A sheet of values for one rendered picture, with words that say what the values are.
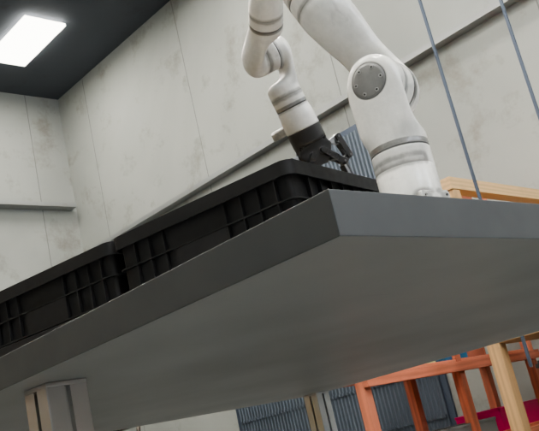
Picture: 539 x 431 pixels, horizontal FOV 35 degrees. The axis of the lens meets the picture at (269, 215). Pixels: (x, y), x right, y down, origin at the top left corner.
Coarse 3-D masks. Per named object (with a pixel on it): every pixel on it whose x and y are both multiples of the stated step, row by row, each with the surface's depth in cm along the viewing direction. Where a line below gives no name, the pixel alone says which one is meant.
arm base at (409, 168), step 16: (416, 144) 126; (384, 160) 126; (400, 160) 125; (416, 160) 125; (432, 160) 127; (384, 176) 126; (400, 176) 124; (416, 176) 124; (432, 176) 125; (384, 192) 126; (400, 192) 124; (416, 192) 123; (432, 192) 124; (448, 192) 126
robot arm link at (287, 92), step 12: (276, 48) 174; (288, 48) 175; (288, 60) 175; (288, 72) 176; (276, 84) 176; (288, 84) 175; (276, 96) 175; (288, 96) 175; (300, 96) 176; (276, 108) 177; (288, 108) 175
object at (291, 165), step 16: (288, 160) 129; (256, 176) 131; (272, 176) 129; (320, 176) 134; (336, 176) 138; (352, 176) 143; (224, 192) 134; (240, 192) 132; (192, 208) 138; (208, 208) 136; (144, 224) 144; (160, 224) 142; (128, 240) 146
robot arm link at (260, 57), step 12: (252, 36) 170; (264, 36) 168; (276, 36) 169; (252, 48) 172; (264, 48) 170; (252, 60) 173; (264, 60) 173; (276, 60) 175; (252, 72) 175; (264, 72) 175
